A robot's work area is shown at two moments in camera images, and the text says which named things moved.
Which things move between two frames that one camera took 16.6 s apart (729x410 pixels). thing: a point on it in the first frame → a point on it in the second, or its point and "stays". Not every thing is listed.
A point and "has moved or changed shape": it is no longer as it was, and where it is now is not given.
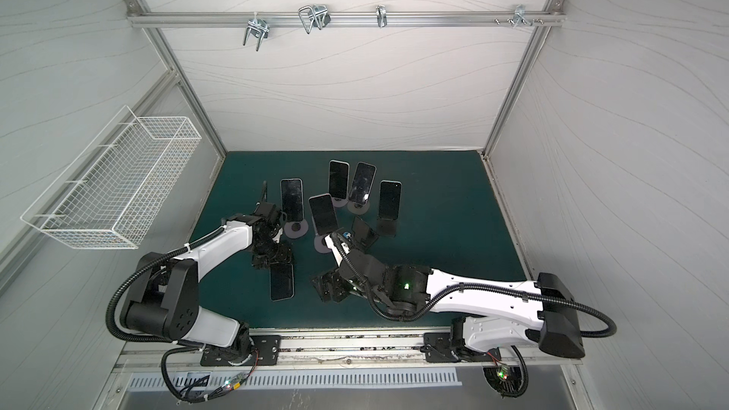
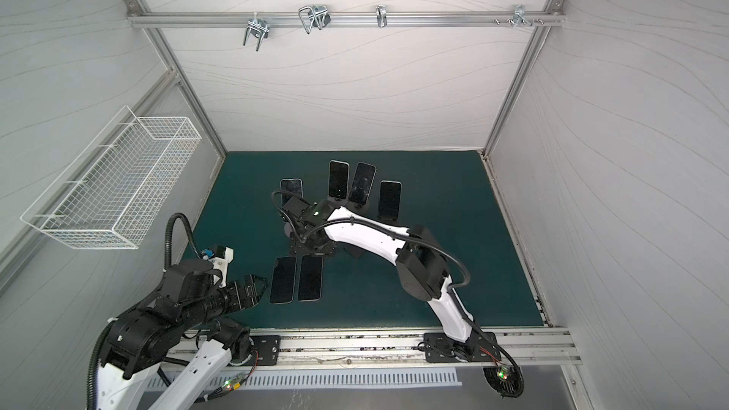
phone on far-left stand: [291, 198] stays
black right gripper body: [331, 285] → [302, 237]
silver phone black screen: [281, 281] stays
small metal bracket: [382, 17] stays
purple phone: [324, 214] has moved or changed shape
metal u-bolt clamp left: [257, 27] stays
